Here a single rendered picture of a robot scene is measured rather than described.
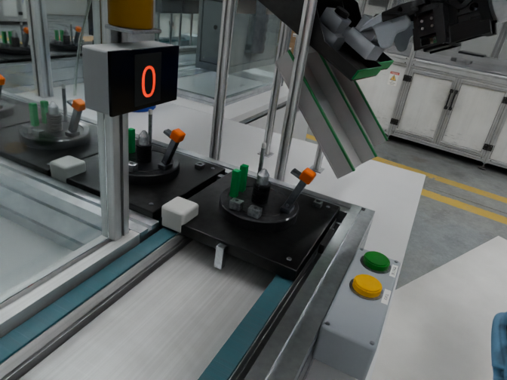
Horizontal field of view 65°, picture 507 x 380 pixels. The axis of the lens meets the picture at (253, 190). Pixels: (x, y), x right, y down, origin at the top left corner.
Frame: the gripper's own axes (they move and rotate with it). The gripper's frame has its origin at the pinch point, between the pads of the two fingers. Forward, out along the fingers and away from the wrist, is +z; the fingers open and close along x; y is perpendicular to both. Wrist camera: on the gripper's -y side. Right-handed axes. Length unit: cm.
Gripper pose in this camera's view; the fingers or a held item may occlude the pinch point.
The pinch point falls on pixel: (373, 26)
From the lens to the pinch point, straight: 84.8
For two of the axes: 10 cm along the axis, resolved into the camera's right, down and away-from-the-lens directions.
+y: 1.3, 9.9, 0.9
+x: 7.0, -1.6, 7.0
